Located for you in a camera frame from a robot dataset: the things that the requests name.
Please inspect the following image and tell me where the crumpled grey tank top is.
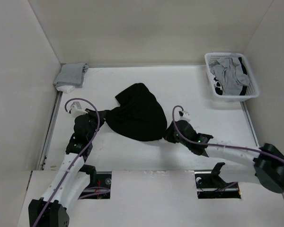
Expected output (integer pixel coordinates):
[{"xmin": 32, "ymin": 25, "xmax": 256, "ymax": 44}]
[{"xmin": 209, "ymin": 53, "xmax": 250, "ymax": 94}]

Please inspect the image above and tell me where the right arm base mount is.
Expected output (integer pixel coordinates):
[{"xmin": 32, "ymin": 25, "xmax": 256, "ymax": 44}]
[{"xmin": 195, "ymin": 171, "xmax": 241, "ymax": 199}]

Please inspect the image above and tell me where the white plastic laundry basket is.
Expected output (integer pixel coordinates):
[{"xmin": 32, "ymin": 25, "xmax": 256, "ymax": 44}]
[{"xmin": 204, "ymin": 52, "xmax": 259, "ymax": 102}]

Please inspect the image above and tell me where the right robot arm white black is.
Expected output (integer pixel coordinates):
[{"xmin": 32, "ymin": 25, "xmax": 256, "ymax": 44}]
[{"xmin": 163, "ymin": 120, "xmax": 284, "ymax": 193}]

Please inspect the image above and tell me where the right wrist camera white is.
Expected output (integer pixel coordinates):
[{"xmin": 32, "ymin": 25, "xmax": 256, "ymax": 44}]
[{"xmin": 179, "ymin": 110, "xmax": 191, "ymax": 122}]

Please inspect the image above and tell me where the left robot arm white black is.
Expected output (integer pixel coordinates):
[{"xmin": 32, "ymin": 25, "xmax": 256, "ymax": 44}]
[{"xmin": 28, "ymin": 109, "xmax": 106, "ymax": 227}]

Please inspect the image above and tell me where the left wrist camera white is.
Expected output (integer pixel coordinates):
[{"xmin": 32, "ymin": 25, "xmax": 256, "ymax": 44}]
[{"xmin": 69, "ymin": 101, "xmax": 87, "ymax": 118}]

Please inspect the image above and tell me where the folded grey tank top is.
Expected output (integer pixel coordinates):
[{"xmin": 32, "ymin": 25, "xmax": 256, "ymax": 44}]
[{"xmin": 53, "ymin": 63, "xmax": 89, "ymax": 88}]

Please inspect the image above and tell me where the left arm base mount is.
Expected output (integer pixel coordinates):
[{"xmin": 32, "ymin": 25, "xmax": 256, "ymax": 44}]
[{"xmin": 79, "ymin": 172, "xmax": 112, "ymax": 200}]

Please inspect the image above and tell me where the black white garment in basket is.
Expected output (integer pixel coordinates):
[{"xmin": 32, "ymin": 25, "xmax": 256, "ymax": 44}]
[{"xmin": 212, "ymin": 56, "xmax": 249, "ymax": 96}]

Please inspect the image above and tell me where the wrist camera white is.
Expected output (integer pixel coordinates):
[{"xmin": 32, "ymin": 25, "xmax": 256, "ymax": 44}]
[
  {"xmin": 179, "ymin": 110, "xmax": 191, "ymax": 122},
  {"xmin": 69, "ymin": 101, "xmax": 87, "ymax": 118}
]

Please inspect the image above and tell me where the black tank top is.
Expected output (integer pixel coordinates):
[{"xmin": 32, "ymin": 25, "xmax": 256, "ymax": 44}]
[{"xmin": 106, "ymin": 83, "xmax": 167, "ymax": 142}]

